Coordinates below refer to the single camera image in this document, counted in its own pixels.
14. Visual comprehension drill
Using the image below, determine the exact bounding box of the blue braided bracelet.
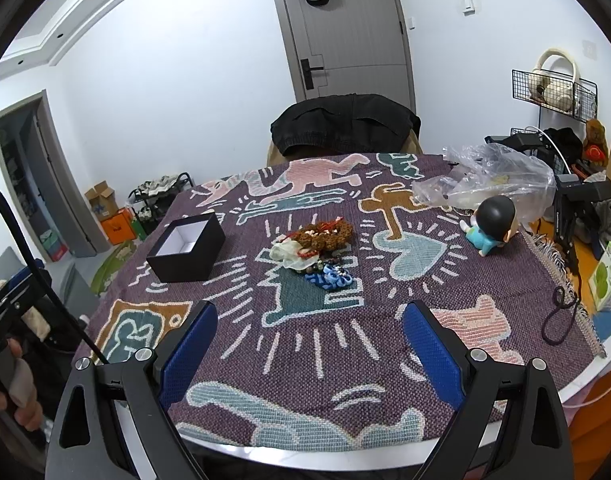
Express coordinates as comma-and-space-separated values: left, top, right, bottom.
309, 263, 358, 292

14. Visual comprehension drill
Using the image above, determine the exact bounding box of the dark mixed bead bracelet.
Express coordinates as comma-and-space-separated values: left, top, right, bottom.
304, 253, 355, 276

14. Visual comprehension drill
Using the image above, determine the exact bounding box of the white fabric pouch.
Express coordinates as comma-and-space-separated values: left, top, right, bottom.
270, 238, 319, 272

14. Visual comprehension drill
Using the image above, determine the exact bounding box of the brown rudraksha bead bracelet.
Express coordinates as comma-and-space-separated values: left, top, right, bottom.
290, 216, 355, 253

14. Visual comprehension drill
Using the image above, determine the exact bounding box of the person's left hand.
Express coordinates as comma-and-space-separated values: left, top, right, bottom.
0, 337, 44, 432

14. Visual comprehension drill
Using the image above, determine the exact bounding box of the green floor mat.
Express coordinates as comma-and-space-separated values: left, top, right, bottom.
90, 240, 138, 297

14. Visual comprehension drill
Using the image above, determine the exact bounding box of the grey closet doorway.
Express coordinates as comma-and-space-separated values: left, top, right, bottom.
0, 91, 110, 262

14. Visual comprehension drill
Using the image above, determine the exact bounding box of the orange box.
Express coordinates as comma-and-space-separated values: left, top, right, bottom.
100, 208, 138, 246

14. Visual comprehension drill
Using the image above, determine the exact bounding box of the brown cardboard box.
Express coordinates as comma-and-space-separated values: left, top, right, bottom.
84, 181, 119, 222

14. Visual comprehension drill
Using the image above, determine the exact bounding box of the black open gift box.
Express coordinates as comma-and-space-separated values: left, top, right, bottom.
146, 212, 225, 283

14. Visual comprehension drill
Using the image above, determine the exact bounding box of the black-haired boy figurine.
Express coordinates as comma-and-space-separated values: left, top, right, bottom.
459, 195, 519, 257

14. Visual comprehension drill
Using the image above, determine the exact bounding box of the black shoe rack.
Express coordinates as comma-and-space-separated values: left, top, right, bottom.
127, 172, 194, 221

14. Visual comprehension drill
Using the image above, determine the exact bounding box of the green tissue box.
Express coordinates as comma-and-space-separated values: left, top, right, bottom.
589, 242, 611, 312

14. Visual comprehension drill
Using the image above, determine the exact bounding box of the patterned purple woven blanket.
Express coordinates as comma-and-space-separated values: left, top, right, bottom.
89, 154, 604, 452

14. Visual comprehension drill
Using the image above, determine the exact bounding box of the clear plastic bag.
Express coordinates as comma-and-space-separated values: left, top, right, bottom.
411, 143, 556, 223

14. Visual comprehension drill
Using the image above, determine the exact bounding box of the tan chair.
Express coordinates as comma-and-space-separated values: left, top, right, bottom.
266, 130, 423, 167

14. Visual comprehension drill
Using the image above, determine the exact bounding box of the brown plush toy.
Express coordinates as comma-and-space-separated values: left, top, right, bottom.
583, 118, 609, 167

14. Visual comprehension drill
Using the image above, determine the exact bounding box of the black jacket on chair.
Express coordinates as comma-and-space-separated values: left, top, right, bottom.
271, 93, 421, 158

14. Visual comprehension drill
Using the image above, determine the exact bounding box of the cream handbag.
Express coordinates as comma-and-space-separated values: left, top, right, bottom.
528, 48, 580, 113

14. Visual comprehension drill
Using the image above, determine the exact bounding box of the grey door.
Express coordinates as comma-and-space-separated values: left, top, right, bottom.
274, 0, 416, 110

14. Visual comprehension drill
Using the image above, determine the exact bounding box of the black cord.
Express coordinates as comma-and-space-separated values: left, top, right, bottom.
541, 284, 583, 347

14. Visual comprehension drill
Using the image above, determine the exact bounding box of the black wire wall basket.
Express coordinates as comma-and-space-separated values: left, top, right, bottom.
511, 70, 598, 122

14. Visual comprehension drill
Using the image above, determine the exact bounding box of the black door handle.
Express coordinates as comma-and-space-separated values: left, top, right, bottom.
300, 58, 325, 90

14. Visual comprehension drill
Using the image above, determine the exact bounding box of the white light switch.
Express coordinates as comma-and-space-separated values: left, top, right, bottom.
462, 0, 476, 15

